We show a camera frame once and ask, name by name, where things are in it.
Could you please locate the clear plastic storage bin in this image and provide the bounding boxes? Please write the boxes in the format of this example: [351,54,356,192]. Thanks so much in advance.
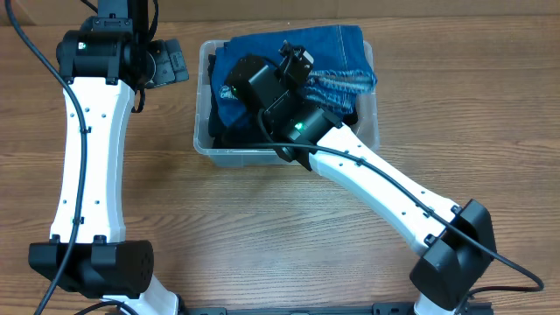
[193,39,380,168]

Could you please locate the large black cloth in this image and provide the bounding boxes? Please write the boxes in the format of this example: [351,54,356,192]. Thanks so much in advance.
[224,107,358,144]

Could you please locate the blue denim jeans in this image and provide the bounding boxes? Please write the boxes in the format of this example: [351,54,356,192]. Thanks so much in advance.
[215,24,377,127]

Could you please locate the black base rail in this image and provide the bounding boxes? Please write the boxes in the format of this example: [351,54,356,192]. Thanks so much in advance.
[178,302,415,315]

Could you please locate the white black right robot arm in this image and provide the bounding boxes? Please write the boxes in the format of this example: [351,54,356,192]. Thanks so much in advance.
[226,43,496,314]

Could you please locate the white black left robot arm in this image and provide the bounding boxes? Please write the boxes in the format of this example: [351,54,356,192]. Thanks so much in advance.
[28,0,188,314]

